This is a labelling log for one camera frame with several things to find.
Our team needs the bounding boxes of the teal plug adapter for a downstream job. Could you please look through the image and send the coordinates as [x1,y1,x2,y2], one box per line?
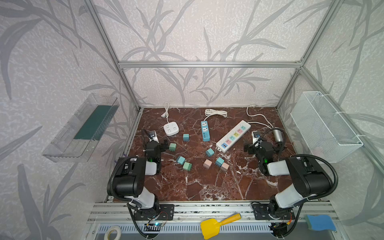
[215,157,225,167]
[177,156,186,165]
[183,134,190,142]
[206,148,215,158]

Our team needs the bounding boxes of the metal cylinder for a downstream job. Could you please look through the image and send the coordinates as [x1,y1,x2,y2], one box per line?
[273,128,284,144]

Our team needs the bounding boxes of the white square power socket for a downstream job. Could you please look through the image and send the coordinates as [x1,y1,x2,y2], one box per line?
[164,122,180,137]

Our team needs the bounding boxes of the green plug adapter lower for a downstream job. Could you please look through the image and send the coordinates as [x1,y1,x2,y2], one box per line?
[183,162,193,171]

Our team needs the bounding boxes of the white tape roll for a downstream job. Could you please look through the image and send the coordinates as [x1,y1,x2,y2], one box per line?
[104,226,122,240]

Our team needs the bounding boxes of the blue sponge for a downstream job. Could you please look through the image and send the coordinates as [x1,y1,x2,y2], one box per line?
[305,215,337,231]

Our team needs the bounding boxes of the teal power strip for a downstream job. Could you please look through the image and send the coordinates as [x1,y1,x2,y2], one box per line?
[201,121,211,142]

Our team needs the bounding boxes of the pink plug adapter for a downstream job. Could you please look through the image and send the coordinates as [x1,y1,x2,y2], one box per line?
[220,163,230,172]
[203,160,212,169]

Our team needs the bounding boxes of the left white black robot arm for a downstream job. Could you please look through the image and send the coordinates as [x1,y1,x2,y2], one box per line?
[107,140,169,215]

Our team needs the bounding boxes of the long white multicolour power strip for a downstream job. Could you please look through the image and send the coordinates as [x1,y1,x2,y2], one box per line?
[216,120,251,153]

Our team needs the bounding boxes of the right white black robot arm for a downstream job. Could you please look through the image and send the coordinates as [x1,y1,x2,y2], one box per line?
[244,141,339,220]

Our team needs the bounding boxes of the green plug adapter left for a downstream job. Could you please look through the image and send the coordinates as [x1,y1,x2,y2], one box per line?
[169,143,177,152]

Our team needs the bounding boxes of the green plug adapter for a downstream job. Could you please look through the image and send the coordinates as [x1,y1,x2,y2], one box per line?
[169,143,177,152]
[183,162,193,171]

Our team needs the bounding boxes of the yellow plastic scoop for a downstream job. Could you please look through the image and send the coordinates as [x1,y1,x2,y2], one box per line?
[201,214,242,240]

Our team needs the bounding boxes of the white wire mesh basket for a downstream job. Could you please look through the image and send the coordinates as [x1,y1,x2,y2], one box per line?
[291,91,364,163]

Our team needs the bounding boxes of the clear plastic wall bin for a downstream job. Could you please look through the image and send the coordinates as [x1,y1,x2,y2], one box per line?
[42,94,120,163]

